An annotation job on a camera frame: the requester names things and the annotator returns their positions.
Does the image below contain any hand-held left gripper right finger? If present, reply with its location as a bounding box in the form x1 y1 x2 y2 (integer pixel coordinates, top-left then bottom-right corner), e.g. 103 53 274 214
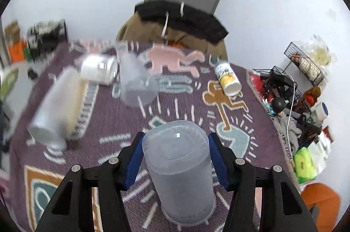
207 132 319 232

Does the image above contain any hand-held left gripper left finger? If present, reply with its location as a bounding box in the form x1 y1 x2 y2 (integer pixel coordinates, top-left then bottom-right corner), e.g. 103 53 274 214
35 132 146 232

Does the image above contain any translucent frosted plastic cup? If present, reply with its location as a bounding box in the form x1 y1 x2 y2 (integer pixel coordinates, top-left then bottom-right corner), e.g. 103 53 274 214
120 53 159 107
142 120 217 226

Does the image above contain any tall translucent plastic cup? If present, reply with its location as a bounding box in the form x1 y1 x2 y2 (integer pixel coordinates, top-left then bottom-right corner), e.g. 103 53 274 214
28 67 89 150

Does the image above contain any purple printed blanket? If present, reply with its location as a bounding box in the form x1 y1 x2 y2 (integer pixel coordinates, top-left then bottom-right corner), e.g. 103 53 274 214
0 39 297 232

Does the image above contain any grey cloth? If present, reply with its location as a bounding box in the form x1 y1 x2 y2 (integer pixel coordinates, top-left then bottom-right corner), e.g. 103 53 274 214
274 112 303 156

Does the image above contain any green tissue packet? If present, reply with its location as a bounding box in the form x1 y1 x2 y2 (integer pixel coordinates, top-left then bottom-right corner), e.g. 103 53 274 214
293 147 318 185

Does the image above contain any white bottle with yellow label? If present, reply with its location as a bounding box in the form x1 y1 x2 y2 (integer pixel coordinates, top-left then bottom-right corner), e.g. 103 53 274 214
214 59 242 97

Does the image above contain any white paper roll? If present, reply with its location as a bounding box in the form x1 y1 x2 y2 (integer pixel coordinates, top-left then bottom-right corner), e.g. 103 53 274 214
80 55 118 85

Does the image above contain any orange stool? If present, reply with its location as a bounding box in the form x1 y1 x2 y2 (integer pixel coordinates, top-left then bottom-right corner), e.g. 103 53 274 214
301 183 341 231

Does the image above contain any white tape roll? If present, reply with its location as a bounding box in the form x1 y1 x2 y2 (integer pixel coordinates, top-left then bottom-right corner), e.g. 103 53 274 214
311 101 329 121

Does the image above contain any brown chair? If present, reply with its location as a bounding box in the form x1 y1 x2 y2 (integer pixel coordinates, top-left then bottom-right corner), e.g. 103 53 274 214
115 14 228 61

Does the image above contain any clear plastic bag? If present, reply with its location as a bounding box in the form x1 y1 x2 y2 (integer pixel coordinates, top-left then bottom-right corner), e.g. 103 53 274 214
305 35 332 66

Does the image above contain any black cloth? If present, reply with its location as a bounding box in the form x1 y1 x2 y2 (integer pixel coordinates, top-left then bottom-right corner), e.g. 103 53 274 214
135 0 229 43

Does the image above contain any orange box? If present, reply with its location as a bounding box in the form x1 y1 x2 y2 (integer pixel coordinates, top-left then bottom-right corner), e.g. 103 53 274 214
9 41 28 62

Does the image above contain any white cable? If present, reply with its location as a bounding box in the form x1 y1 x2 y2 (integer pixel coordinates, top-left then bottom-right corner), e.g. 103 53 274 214
284 81 298 159

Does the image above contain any black wire basket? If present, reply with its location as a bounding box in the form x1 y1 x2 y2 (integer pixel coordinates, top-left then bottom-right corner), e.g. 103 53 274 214
284 42 325 86

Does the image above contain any black wire rack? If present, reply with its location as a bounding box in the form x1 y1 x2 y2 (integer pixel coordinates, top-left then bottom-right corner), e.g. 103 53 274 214
27 19 69 62

